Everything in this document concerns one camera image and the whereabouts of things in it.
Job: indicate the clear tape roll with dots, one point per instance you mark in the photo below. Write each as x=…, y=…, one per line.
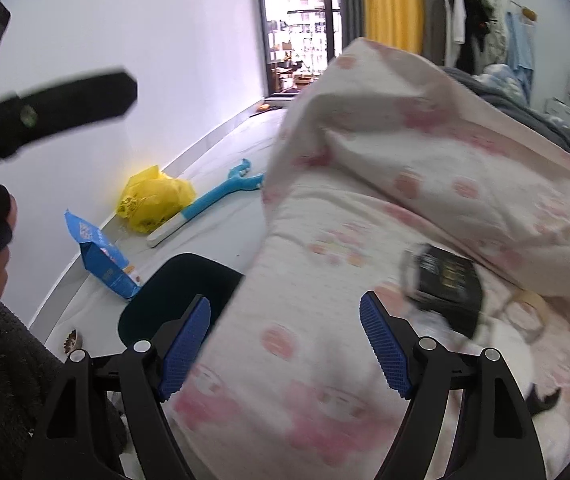
x=527, y=310

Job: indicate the dark teal trash bin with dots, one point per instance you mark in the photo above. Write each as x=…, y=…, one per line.
x=185, y=275

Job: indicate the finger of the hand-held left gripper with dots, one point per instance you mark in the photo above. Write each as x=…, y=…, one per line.
x=75, y=102

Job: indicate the grey curtain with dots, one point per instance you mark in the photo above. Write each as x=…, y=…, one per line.
x=352, y=0

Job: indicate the blue snack packet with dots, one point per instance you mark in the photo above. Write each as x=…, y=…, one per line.
x=100, y=260

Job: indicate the blue and white grabber tool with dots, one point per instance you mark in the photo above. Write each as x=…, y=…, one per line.
x=210, y=202

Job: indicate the grey blanket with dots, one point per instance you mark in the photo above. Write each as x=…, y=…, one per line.
x=540, y=115

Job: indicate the small brown scrap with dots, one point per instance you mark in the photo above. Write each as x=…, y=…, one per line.
x=72, y=343

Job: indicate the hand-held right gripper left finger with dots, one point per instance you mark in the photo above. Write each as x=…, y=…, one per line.
x=185, y=345

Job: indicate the yellow curtain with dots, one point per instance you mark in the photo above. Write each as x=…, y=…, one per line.
x=392, y=2

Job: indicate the pink printed blanket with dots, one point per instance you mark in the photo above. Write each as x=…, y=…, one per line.
x=390, y=185

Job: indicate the white hanging garment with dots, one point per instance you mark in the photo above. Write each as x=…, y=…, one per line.
x=456, y=20

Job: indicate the balcony window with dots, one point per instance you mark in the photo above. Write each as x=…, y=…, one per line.
x=297, y=25

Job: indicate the black hanging garment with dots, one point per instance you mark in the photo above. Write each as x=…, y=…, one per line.
x=472, y=20

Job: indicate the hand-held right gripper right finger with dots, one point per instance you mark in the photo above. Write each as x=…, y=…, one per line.
x=385, y=345

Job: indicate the yellow plastic bag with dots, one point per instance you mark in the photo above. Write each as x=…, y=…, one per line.
x=152, y=200

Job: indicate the dark fuzzy garment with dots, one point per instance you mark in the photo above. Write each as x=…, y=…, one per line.
x=10, y=390

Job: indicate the black box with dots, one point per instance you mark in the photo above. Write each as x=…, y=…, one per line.
x=447, y=280

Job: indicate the light blue hanging garment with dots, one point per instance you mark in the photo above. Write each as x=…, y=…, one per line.
x=521, y=50

